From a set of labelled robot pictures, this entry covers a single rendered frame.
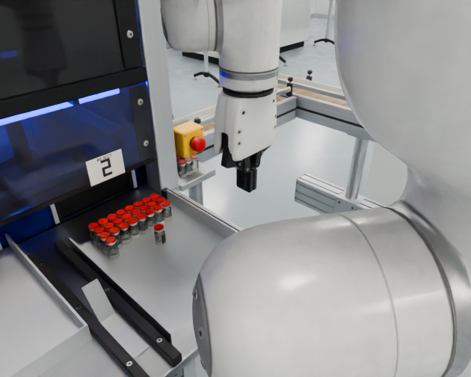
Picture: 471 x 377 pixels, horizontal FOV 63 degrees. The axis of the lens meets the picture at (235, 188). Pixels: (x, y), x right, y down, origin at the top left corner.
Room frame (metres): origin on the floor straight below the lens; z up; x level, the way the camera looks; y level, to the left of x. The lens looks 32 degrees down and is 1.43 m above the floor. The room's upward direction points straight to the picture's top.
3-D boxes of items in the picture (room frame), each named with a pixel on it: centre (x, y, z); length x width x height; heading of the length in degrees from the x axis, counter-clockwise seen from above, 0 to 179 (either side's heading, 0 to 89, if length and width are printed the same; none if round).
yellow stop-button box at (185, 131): (0.94, 0.13, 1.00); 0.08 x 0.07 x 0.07; 47
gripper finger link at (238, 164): (0.54, -0.01, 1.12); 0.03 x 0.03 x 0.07; 47
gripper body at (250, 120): (0.55, -0.02, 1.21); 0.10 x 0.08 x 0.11; 137
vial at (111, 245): (0.60, 0.25, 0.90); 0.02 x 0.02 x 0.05
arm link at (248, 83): (0.55, -0.02, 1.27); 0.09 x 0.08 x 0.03; 137
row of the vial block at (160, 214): (0.67, 0.22, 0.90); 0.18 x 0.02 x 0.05; 136
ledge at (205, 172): (0.98, 0.15, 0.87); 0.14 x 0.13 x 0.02; 47
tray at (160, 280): (0.60, 0.14, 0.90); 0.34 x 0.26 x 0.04; 46
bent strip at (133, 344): (0.43, 0.20, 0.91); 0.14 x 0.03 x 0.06; 47
